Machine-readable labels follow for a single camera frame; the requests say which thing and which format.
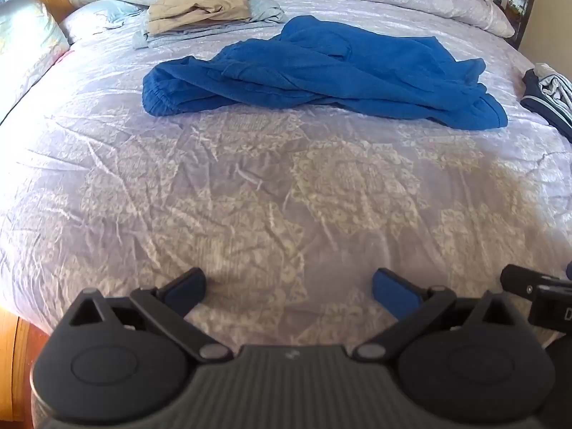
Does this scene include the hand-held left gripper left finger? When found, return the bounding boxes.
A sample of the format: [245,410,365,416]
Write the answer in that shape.
[67,267,234,363]

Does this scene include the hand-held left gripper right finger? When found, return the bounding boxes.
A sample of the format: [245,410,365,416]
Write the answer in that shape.
[353,267,519,363]

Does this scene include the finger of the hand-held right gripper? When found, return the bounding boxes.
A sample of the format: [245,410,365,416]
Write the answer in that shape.
[499,265,557,298]

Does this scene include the blue pants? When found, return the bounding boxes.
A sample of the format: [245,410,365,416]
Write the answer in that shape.
[142,15,509,130]

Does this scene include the beige folded pants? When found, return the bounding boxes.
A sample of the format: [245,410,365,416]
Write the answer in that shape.
[147,0,251,35]

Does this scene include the navy striped clothing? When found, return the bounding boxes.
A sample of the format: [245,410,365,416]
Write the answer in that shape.
[520,63,572,144]

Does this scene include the light blue folded garment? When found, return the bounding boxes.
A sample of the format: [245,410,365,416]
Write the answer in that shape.
[133,0,287,51]

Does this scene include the light blue pillow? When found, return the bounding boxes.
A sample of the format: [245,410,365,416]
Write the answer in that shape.
[60,0,150,46]

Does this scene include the floral pillow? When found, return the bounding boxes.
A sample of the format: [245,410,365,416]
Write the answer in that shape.
[0,0,71,121]

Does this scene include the wooden bed frame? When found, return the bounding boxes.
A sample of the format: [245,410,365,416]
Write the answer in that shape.
[0,306,56,429]

